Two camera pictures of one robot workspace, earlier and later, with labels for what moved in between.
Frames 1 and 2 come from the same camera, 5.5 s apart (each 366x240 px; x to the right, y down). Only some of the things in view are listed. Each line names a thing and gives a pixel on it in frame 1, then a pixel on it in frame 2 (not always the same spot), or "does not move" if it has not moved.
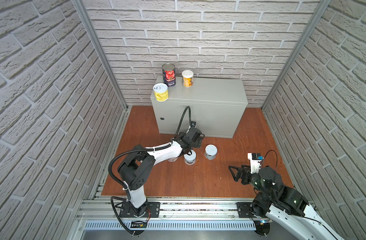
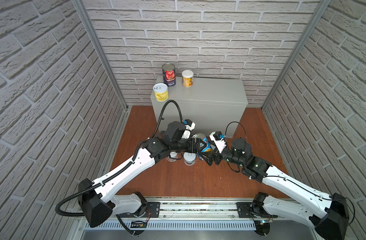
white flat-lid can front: x=187 y=78 does not move
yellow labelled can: x=161 y=92 does not move
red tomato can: x=168 y=70 does not move
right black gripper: x=246 y=171 -> x=216 y=154
